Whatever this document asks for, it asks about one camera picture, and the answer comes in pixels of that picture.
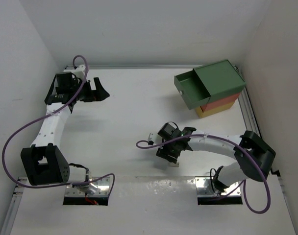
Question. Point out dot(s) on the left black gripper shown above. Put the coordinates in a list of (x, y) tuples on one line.
[(97, 95)]

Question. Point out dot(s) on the metal base plate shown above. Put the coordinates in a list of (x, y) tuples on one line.
[(98, 188), (205, 190)]

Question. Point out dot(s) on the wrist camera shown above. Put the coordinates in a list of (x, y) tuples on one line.
[(154, 139), (79, 72)]

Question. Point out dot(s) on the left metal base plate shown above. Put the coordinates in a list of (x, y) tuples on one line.
[(98, 188)]

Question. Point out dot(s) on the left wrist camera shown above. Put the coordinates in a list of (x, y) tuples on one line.
[(79, 72)]

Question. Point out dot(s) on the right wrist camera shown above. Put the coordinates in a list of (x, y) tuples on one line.
[(154, 139)]

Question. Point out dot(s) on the green top drawer box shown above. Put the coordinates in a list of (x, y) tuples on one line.
[(209, 83)]

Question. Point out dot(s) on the red drawer box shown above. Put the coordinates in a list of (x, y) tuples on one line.
[(220, 102)]

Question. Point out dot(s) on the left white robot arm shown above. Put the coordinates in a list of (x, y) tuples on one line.
[(43, 161)]

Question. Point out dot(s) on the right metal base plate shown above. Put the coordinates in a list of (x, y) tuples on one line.
[(205, 190)]

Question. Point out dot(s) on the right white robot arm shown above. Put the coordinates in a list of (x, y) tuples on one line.
[(225, 176)]

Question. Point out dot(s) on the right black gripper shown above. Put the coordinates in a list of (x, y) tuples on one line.
[(162, 152)]

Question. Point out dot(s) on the grey eraser block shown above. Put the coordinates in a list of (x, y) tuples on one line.
[(173, 164)]

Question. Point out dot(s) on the yellow bottom drawer box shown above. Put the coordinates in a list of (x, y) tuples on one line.
[(203, 112)]

